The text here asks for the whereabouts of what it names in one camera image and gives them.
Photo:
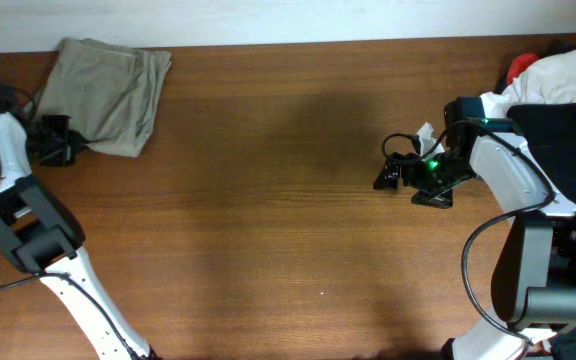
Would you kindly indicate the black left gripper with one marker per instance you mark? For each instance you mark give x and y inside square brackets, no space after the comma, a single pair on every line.
[59,141]

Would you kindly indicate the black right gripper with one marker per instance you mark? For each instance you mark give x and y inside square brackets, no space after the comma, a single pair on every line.
[409,176]

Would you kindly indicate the red garment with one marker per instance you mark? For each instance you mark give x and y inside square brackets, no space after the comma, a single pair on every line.
[519,65]

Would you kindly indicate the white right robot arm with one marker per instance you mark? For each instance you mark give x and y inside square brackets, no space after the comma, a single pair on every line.
[533,286]

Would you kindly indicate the khaki green shorts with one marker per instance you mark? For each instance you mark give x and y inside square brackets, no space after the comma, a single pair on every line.
[110,92]

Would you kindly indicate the white crumpled garment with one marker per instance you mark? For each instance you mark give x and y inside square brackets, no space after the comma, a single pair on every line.
[549,81]

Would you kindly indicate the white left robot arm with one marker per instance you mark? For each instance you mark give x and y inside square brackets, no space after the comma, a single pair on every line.
[41,238]

